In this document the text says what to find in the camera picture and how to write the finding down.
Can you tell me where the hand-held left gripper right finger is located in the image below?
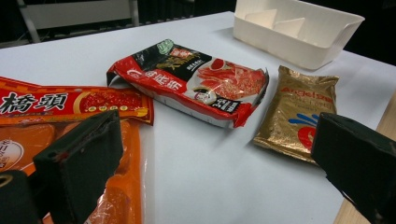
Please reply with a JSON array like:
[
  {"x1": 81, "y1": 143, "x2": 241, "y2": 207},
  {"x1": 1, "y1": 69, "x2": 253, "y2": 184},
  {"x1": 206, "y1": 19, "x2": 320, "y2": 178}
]
[{"x1": 311, "y1": 112, "x2": 396, "y2": 224}]

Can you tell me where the red and black soup packet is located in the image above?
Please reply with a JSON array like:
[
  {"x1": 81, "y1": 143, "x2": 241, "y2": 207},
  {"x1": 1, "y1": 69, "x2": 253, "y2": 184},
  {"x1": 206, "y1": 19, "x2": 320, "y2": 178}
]
[{"x1": 106, "y1": 38, "x2": 270, "y2": 129}]

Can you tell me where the gold foil packet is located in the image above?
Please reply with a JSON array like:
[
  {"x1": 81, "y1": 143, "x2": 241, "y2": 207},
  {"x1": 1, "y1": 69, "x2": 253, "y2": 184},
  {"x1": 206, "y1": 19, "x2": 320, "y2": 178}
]
[{"x1": 252, "y1": 64, "x2": 340, "y2": 165}]

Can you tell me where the white plastic basket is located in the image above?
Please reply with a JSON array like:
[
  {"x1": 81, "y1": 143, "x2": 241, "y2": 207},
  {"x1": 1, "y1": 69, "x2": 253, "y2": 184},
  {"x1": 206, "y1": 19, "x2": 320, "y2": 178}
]
[{"x1": 233, "y1": 0, "x2": 366, "y2": 71}]

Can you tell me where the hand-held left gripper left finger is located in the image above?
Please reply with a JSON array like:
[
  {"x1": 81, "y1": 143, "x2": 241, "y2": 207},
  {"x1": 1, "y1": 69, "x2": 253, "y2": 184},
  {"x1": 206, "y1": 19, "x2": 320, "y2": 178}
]
[{"x1": 32, "y1": 109, "x2": 124, "y2": 224}]

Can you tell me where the white metal desk frame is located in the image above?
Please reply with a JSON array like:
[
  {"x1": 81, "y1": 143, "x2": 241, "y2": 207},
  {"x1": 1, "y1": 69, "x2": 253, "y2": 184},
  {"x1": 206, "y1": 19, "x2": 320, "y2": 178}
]
[{"x1": 17, "y1": 0, "x2": 140, "y2": 45}]

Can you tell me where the orange sauce packet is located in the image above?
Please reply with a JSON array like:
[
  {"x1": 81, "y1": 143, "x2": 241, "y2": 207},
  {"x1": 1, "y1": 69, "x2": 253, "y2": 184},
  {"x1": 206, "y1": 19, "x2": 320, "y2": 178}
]
[{"x1": 0, "y1": 76, "x2": 155, "y2": 224}]

